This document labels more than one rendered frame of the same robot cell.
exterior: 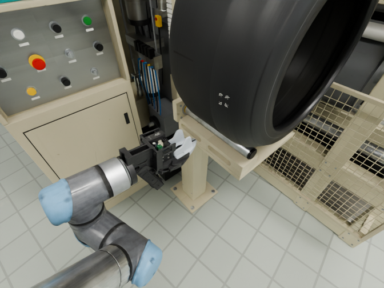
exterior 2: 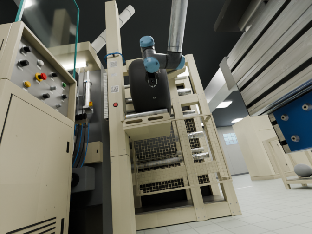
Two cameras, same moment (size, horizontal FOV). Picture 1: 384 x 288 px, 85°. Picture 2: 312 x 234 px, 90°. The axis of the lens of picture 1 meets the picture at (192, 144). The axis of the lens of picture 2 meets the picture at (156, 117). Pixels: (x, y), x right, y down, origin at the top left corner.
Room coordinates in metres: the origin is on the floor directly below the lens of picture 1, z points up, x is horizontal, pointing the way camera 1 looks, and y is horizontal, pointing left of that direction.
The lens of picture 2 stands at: (-0.20, 0.73, 0.39)
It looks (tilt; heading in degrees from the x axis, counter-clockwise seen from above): 23 degrees up; 311
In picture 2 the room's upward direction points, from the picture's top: 9 degrees counter-clockwise
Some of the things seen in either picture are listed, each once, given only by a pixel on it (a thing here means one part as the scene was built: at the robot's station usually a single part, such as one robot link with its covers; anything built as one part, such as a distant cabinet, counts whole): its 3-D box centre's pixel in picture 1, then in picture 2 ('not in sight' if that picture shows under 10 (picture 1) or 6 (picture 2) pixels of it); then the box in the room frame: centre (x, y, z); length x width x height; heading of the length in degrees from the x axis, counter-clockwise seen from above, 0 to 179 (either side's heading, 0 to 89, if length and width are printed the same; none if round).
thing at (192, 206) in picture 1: (194, 190); not in sight; (0.87, -0.02, 0.01); 0.27 x 0.27 x 0.02; 40
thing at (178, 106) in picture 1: (210, 95); (127, 123); (0.82, -0.08, 0.90); 0.40 x 0.03 x 0.10; 130
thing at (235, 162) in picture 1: (214, 139); (146, 121); (0.60, -0.09, 0.83); 0.36 x 0.09 x 0.06; 40
